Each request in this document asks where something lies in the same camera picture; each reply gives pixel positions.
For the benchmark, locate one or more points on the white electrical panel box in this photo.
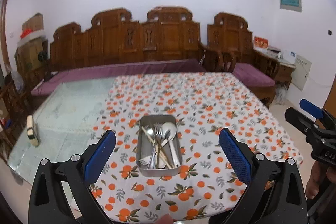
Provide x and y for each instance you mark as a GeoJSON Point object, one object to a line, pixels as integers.
{"type": "Point", "coordinates": [290, 2]}

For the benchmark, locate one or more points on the white wall cabinet panel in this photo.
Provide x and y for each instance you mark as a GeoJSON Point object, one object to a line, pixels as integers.
{"type": "Point", "coordinates": [302, 71]}

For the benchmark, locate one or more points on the red plastic bag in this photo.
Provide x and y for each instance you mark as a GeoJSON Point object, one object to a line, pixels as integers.
{"type": "Point", "coordinates": [26, 33]}

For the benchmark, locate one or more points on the carved wooden sofa bench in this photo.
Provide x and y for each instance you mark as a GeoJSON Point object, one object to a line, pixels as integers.
{"type": "Point", "coordinates": [118, 40]}

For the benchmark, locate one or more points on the orange print tablecloth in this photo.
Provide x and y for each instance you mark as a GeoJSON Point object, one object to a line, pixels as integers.
{"type": "Point", "coordinates": [183, 98]}

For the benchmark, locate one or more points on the small cardboard box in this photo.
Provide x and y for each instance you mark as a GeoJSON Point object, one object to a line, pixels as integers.
{"type": "Point", "coordinates": [32, 22]}

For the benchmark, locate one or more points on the white box device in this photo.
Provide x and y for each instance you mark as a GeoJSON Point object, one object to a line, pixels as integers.
{"type": "Point", "coordinates": [289, 56]}

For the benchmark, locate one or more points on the light bamboo chopstick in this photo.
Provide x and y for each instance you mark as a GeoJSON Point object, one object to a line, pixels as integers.
{"type": "Point", "coordinates": [147, 134]}

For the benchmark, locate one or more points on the large cardboard box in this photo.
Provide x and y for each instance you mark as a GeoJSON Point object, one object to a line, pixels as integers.
{"type": "Point", "coordinates": [29, 56]}

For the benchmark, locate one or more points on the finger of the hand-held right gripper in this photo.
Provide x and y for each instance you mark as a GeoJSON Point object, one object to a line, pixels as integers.
{"type": "Point", "coordinates": [312, 108]}
{"type": "Point", "coordinates": [296, 116]}

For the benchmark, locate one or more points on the wooden side table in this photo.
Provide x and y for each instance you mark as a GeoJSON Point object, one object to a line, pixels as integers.
{"type": "Point", "coordinates": [284, 74]}

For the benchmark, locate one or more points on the carved wooden armchair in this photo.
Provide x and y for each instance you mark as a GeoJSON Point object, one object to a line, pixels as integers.
{"type": "Point", "coordinates": [228, 29]}

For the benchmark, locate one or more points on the large round metal spoon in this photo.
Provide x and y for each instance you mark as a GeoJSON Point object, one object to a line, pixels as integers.
{"type": "Point", "coordinates": [150, 132]}

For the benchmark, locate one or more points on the large white ceramic spoon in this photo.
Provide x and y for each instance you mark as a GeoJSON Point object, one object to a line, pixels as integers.
{"type": "Point", "coordinates": [171, 130]}

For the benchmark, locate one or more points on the person's left hand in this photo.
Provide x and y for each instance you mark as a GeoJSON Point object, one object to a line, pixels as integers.
{"type": "Point", "coordinates": [162, 220]}

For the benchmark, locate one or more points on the rectangular metal tray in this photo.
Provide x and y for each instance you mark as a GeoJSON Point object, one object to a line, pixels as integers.
{"type": "Point", "coordinates": [143, 146]}

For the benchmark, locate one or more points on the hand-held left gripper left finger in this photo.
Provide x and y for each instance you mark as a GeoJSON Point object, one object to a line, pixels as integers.
{"type": "Point", "coordinates": [101, 153]}

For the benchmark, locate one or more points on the brown wooden door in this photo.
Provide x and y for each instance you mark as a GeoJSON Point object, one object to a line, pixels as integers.
{"type": "Point", "coordinates": [331, 98]}

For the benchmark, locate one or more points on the red gift box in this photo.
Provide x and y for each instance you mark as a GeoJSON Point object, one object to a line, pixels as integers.
{"type": "Point", "coordinates": [261, 42]}

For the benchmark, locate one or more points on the flat white box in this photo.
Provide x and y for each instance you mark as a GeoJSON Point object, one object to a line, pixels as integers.
{"type": "Point", "coordinates": [273, 50]}

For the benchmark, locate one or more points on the small black fan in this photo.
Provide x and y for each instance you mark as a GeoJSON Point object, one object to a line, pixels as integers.
{"type": "Point", "coordinates": [42, 56]}

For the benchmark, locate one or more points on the white plastic spork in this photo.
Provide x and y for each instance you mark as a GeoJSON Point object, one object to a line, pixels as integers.
{"type": "Point", "coordinates": [143, 161]}

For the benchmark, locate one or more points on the square purple armchair cushion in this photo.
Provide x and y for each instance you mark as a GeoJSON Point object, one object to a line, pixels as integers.
{"type": "Point", "coordinates": [252, 74]}

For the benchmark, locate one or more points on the sponge with green pad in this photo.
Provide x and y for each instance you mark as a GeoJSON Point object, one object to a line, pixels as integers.
{"type": "Point", "coordinates": [32, 132]}

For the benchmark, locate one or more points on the crumpled plastic bag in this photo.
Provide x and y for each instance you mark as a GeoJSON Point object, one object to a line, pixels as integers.
{"type": "Point", "coordinates": [281, 95]}

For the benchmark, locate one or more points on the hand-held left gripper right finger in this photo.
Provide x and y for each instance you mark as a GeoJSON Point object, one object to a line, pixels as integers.
{"type": "Point", "coordinates": [235, 155]}

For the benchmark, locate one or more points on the person's right hand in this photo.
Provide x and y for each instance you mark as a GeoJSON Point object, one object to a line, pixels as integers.
{"type": "Point", "coordinates": [315, 182]}

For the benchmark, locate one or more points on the wooden door frame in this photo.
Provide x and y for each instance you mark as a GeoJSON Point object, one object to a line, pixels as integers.
{"type": "Point", "coordinates": [3, 37]}

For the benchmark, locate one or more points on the wooden side chair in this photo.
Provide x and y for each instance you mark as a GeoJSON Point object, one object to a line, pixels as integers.
{"type": "Point", "coordinates": [15, 98]}

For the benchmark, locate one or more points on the long purple sofa cushion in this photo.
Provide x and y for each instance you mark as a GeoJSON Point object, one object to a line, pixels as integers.
{"type": "Point", "coordinates": [105, 70]}

